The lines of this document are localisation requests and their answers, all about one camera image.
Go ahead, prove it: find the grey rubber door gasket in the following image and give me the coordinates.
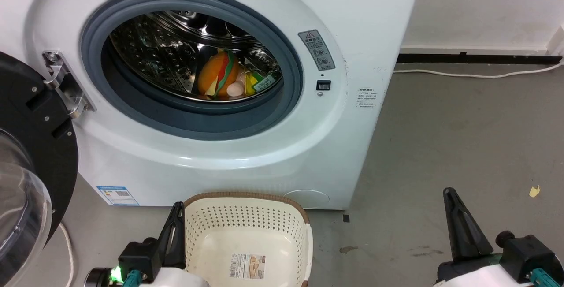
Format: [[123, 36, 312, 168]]
[[80, 0, 304, 141]]

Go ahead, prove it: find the cream perforated laundry basket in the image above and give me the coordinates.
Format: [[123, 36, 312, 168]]
[[182, 192, 314, 287]]

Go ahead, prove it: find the small printed text sticker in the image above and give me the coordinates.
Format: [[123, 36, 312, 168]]
[[357, 88, 379, 110]]

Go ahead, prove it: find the white cable under door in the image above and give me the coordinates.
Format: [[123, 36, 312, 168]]
[[58, 222, 74, 287]]

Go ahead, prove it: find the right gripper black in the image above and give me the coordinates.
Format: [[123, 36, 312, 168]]
[[436, 187, 564, 287]]

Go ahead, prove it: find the white front-load washing machine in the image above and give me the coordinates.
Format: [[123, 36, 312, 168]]
[[0, 0, 424, 211]]

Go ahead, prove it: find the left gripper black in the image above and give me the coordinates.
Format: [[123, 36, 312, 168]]
[[84, 201, 187, 287]]

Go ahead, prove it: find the white egg plush toy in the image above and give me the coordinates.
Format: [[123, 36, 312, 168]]
[[226, 80, 245, 98]]

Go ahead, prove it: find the yellow plush with green label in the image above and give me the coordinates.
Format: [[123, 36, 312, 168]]
[[244, 72, 278, 95]]

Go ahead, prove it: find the grey warning sticker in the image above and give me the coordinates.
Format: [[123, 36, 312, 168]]
[[298, 30, 336, 71]]

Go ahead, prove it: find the chrome door hinge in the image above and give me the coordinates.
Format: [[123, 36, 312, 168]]
[[42, 50, 96, 119]]

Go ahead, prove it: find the basket product label sticker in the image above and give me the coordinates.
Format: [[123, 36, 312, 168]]
[[229, 253, 266, 280]]

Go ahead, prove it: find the black round glass washer door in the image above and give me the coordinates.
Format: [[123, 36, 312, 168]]
[[0, 52, 79, 287]]

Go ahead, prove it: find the blue energy label sticker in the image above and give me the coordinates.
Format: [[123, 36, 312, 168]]
[[96, 185, 140, 206]]

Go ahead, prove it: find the round filter cover panel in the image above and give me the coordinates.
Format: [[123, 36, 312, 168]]
[[283, 189, 330, 209]]

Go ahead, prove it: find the long white floor cable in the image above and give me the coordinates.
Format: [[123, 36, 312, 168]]
[[393, 62, 563, 79]]

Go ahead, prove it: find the black baseboard strip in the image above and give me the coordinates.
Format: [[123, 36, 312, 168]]
[[396, 52, 563, 65]]

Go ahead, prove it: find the orange hamburger plush toy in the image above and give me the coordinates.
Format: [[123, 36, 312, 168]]
[[197, 48, 241, 99]]

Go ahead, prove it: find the stainless steel washer drum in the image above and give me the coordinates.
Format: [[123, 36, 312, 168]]
[[109, 10, 283, 102]]

